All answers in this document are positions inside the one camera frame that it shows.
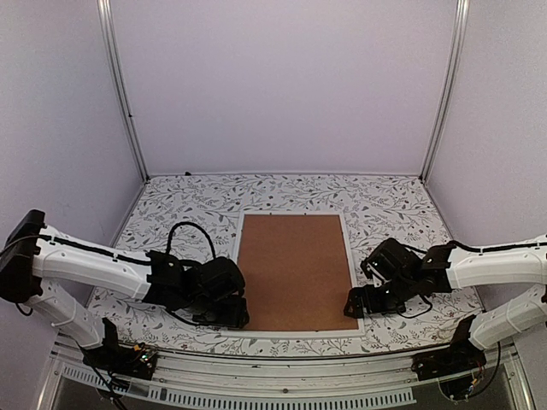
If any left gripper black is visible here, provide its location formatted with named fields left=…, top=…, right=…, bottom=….
left=184, top=296, right=250, bottom=331

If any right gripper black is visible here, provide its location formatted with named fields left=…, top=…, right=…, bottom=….
left=344, top=275, right=415, bottom=319

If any white picture frame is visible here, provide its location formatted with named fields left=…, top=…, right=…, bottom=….
left=221, top=208, right=367, bottom=341

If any brown cardboard backing board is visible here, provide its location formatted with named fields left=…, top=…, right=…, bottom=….
left=234, top=214, right=359, bottom=332

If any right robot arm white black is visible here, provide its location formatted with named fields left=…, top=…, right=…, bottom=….
left=344, top=236, right=546, bottom=372

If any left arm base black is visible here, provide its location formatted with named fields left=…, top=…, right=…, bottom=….
left=82, top=318, right=157, bottom=380

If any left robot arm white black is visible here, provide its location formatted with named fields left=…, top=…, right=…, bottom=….
left=1, top=209, right=250, bottom=371

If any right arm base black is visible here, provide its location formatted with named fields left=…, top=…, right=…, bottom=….
left=411, top=315, right=486, bottom=401

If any front aluminium slotted rail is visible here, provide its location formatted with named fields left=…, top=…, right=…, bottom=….
left=33, top=332, right=546, bottom=409

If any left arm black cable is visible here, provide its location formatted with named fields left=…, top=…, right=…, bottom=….
left=165, top=220, right=217, bottom=261

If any right aluminium corner post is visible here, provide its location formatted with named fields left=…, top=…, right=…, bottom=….
left=420, top=0, right=470, bottom=185

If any aluminium corner post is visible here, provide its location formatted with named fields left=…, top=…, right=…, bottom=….
left=420, top=0, right=470, bottom=185
left=97, top=0, right=150, bottom=183

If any left aluminium corner post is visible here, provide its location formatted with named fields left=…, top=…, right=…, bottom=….
left=97, top=0, right=150, bottom=183

